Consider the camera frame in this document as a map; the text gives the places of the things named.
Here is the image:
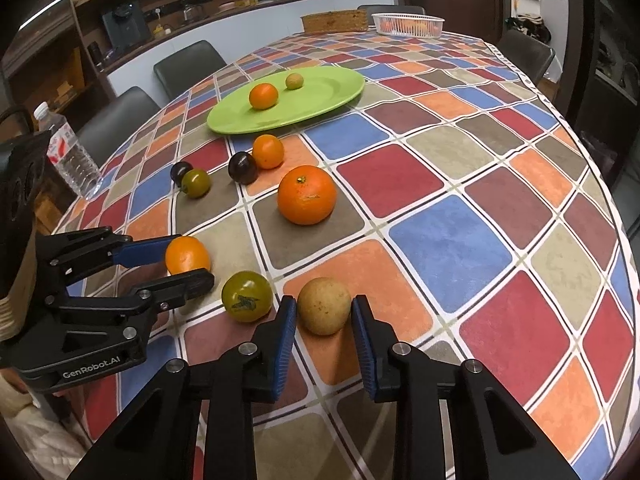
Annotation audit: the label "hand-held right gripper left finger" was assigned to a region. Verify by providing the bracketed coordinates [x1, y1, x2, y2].
[92, 296, 298, 480]

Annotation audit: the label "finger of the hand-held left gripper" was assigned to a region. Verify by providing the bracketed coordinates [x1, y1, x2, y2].
[45, 267, 216, 321]
[37, 226, 183, 281]

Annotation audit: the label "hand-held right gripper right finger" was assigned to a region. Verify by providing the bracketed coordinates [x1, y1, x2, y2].
[351, 295, 581, 480]

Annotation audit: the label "small orange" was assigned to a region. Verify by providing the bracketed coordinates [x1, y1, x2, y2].
[252, 134, 285, 170]
[248, 82, 279, 111]
[165, 236, 212, 276]

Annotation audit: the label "large tan round fruit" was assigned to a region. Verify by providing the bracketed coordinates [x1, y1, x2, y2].
[297, 277, 352, 336]

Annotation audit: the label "large green tomato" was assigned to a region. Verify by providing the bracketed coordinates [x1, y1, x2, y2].
[221, 270, 274, 324]

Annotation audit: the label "small green tomato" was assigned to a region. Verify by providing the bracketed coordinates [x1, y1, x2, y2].
[181, 169, 211, 199]

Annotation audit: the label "dark purple plum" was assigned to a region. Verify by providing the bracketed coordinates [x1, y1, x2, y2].
[170, 161, 194, 187]
[228, 151, 259, 185]

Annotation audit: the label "large orange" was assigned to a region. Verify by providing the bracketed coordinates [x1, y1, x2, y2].
[277, 165, 337, 226]

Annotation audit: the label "green plate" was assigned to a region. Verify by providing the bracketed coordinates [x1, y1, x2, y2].
[207, 66, 365, 136]

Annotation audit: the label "white quilted clothing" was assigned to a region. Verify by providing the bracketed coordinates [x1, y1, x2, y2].
[0, 375, 93, 480]

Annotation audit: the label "clear plastic water bottle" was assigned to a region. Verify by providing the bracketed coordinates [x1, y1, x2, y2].
[33, 101, 104, 201]

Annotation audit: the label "dark leather chair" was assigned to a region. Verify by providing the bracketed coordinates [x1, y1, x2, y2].
[497, 29, 556, 86]
[153, 40, 228, 101]
[357, 5, 426, 17]
[75, 86, 162, 168]

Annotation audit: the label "black coffee machine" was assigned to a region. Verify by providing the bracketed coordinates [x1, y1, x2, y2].
[101, 0, 151, 46]

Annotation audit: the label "white counter cabinet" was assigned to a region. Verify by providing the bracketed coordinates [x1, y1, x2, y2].
[105, 0, 401, 98]

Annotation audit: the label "brown wicker box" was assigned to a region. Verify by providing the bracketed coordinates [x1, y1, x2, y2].
[300, 10, 370, 35]

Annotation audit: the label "white plastic basket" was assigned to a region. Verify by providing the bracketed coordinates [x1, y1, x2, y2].
[371, 12, 446, 38]

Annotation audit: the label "glass sliding door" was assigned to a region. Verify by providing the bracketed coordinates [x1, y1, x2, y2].
[570, 0, 640, 241]

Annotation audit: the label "hanging clothes and bags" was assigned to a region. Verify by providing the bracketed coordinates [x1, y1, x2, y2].
[505, 12, 551, 43]

